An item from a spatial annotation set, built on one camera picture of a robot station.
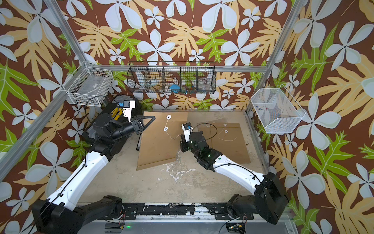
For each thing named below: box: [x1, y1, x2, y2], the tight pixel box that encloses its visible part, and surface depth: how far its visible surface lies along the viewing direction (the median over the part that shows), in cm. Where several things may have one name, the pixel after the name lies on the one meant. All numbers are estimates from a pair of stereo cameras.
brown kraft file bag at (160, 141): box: [136, 111, 189, 172], surface depth 71 cm
